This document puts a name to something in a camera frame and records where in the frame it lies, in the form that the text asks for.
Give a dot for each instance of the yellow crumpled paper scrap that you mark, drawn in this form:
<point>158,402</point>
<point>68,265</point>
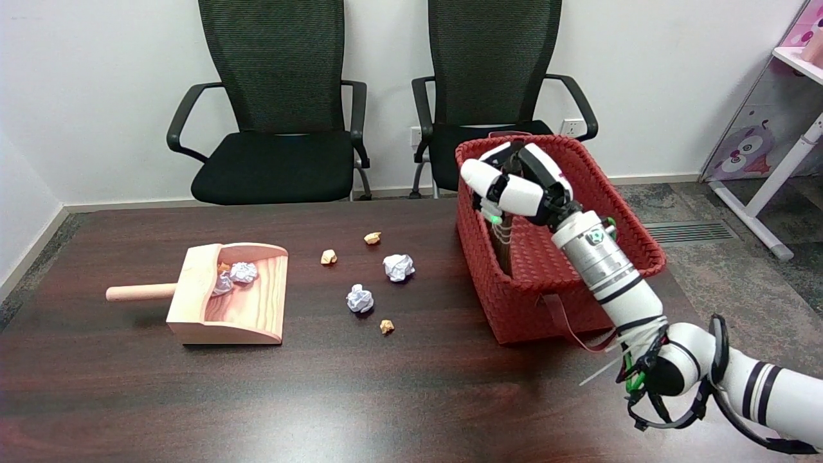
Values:
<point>386,326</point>
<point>328,257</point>
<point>372,238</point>

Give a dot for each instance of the black mesh office chair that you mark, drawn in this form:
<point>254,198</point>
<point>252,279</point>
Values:
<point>276,154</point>
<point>488,64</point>

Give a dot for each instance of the large white crumpled paper ball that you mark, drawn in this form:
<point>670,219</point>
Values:
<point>398,267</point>

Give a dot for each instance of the white wall power outlet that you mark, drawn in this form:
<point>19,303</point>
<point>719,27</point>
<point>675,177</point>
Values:
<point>415,136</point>
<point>571,127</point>

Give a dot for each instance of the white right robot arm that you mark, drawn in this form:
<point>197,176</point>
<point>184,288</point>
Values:
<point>611,276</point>

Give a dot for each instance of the white desk with pink panel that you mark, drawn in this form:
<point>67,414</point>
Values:
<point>765,193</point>

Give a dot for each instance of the pink cup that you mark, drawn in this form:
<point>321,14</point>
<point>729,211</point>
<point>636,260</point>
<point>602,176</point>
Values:
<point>814,46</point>

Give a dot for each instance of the dark floor vent grille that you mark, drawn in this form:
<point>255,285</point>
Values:
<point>688,232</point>

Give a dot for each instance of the lavender white crumpled paper ball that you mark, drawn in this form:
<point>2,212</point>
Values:
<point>222,283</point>

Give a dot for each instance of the small brown broom pink wrap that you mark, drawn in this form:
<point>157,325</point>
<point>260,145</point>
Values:
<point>503,247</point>

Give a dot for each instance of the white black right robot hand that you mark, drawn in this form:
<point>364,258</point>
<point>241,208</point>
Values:
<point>521,193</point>

